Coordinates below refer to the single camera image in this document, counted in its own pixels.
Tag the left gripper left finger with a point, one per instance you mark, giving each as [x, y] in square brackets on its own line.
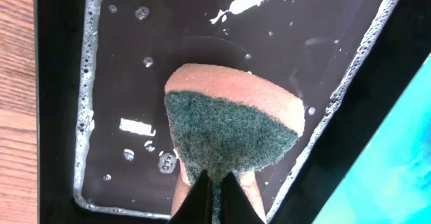
[192, 204]

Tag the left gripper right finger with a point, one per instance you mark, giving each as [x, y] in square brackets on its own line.
[235, 206]

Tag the green and pink sponge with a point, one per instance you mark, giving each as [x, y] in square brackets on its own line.
[225, 120]

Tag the black water tray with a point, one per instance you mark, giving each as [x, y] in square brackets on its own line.
[103, 64]

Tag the teal plastic tray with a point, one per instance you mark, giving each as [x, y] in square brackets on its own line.
[390, 180]

